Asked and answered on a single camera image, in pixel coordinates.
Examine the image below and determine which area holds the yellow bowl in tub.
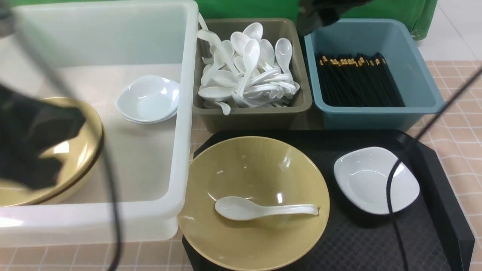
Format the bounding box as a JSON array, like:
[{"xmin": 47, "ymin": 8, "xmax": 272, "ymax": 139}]
[
  {"xmin": 0, "ymin": 97, "xmax": 103, "ymax": 207},
  {"xmin": 36, "ymin": 127, "xmax": 105, "ymax": 205}
]

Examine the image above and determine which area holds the lower yellow bowl in tub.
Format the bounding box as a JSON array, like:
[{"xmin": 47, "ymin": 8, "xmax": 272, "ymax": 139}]
[{"xmin": 36, "ymin": 127, "xmax": 105, "ymax": 205}]

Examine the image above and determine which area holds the lower white dish in tub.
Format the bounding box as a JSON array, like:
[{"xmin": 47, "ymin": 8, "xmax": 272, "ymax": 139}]
[{"xmin": 121, "ymin": 110, "xmax": 177, "ymax": 125}]

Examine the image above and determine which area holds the white sauce dish in tub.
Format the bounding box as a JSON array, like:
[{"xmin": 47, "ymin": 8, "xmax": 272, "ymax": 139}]
[{"xmin": 115, "ymin": 75, "xmax": 181, "ymax": 122}]

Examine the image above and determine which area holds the white soup spoon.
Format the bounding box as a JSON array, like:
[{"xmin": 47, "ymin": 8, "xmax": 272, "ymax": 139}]
[{"xmin": 215, "ymin": 196, "xmax": 319, "ymax": 221}]

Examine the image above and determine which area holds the blue chopstick bin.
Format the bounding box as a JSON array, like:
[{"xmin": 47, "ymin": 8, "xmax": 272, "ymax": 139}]
[{"xmin": 304, "ymin": 18, "xmax": 444, "ymax": 132}]

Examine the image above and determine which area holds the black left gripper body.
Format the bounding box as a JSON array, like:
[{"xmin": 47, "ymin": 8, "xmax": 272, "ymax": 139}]
[{"xmin": 0, "ymin": 85, "xmax": 86, "ymax": 190}]

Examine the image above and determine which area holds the bundle of black chopsticks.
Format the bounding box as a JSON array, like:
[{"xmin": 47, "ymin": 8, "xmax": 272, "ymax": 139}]
[{"xmin": 315, "ymin": 52, "xmax": 405, "ymax": 108}]

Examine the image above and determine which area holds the white square sauce dish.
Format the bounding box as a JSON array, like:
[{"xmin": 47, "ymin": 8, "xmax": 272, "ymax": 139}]
[{"xmin": 334, "ymin": 146, "xmax": 420, "ymax": 215}]

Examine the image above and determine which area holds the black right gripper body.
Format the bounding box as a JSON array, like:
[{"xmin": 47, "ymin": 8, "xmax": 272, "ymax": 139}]
[{"xmin": 297, "ymin": 0, "xmax": 372, "ymax": 37}]

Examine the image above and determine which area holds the black cable right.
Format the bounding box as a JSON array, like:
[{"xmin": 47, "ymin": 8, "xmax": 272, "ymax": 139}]
[{"xmin": 386, "ymin": 68, "xmax": 482, "ymax": 271}]

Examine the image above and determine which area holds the olive green spoon bin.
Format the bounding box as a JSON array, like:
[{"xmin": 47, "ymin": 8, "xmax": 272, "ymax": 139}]
[{"xmin": 192, "ymin": 18, "xmax": 312, "ymax": 133}]

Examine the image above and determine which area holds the yellow noodle bowl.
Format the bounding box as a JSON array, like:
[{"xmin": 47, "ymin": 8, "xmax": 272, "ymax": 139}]
[{"xmin": 178, "ymin": 137, "xmax": 330, "ymax": 271}]

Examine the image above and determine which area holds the green cloth backdrop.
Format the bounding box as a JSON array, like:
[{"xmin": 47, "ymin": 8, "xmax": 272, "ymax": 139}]
[{"xmin": 0, "ymin": 0, "xmax": 438, "ymax": 41}]

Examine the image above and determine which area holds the pile of white spoons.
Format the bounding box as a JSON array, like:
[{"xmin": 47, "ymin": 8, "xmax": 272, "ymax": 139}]
[{"xmin": 197, "ymin": 14, "xmax": 300, "ymax": 116}]

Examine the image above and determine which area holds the large white plastic tub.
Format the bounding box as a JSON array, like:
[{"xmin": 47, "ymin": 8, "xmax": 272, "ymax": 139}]
[{"xmin": 1, "ymin": 0, "xmax": 198, "ymax": 247}]

